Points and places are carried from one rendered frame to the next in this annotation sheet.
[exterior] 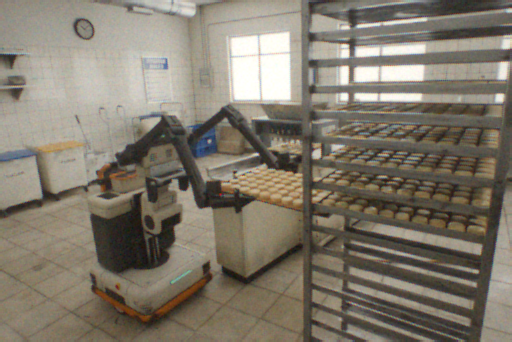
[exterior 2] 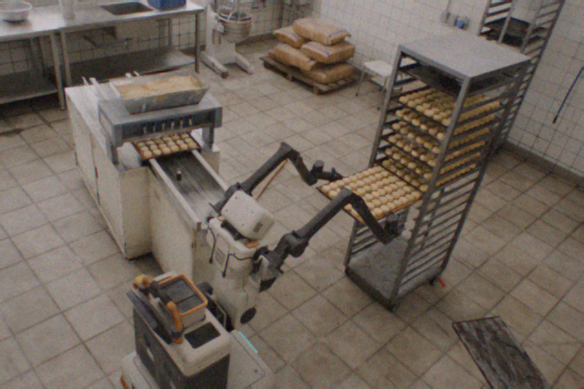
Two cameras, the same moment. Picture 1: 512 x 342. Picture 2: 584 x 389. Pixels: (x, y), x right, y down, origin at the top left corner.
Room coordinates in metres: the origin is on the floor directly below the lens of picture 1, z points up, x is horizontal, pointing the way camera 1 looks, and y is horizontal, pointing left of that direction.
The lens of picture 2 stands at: (1.61, 2.48, 2.74)
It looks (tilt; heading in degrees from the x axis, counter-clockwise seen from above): 36 degrees down; 280
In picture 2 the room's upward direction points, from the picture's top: 9 degrees clockwise
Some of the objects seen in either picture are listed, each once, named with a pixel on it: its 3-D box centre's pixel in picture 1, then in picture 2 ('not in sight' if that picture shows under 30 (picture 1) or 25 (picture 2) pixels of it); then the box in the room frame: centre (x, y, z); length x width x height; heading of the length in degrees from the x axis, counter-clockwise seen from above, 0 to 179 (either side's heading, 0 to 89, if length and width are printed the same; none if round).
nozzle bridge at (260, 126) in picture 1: (293, 137); (161, 126); (3.02, -0.28, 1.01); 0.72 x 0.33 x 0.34; 48
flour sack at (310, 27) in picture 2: not in sight; (320, 31); (2.70, -4.08, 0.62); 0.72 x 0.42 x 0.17; 154
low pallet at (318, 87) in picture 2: not in sight; (310, 70); (2.75, -4.08, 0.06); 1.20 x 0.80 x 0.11; 150
